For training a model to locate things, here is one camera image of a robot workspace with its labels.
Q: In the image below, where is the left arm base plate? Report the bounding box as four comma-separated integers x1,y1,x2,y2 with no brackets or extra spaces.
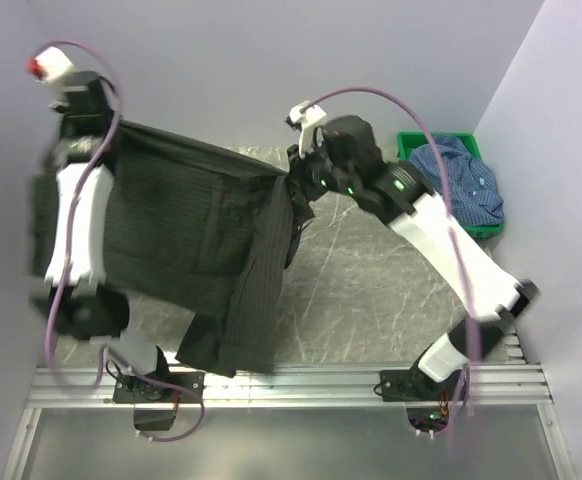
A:
112,371,204,433

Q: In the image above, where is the aluminium mounting rail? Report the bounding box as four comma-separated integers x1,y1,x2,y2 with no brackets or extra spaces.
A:
0,239,572,480

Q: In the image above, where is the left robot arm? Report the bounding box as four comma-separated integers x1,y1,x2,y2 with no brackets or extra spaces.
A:
31,71,173,402

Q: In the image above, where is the black pinstripe long sleeve shirt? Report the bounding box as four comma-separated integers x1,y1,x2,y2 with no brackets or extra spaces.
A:
104,122,313,377

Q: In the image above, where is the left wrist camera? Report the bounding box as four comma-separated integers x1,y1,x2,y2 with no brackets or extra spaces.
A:
27,46,76,85

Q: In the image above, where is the blue checked long sleeve shirt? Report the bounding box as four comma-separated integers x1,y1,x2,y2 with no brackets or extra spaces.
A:
408,132,505,227

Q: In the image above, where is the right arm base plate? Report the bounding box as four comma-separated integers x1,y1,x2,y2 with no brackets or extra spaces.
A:
370,368,472,439

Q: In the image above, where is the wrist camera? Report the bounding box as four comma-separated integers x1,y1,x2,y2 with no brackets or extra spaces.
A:
27,46,76,85
285,101,327,158

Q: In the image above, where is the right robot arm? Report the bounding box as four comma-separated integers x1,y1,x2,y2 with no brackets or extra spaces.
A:
286,107,538,359

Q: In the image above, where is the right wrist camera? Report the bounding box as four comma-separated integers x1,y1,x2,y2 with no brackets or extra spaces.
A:
285,101,327,158

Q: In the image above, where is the green plastic bin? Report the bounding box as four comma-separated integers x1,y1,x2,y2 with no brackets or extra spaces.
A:
396,130,506,239

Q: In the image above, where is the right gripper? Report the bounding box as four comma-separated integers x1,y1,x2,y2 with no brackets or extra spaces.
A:
286,134,357,201

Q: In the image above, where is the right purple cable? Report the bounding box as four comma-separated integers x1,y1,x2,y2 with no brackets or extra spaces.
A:
310,88,482,461

